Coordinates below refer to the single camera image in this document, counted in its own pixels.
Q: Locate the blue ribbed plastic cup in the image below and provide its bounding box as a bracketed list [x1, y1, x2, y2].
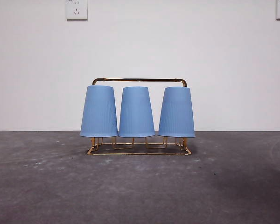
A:
[157, 86, 196, 138]
[79, 85, 119, 138]
[118, 86, 156, 138]

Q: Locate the gold wire cup holder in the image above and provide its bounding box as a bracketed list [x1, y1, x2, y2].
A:
[86, 77, 192, 156]

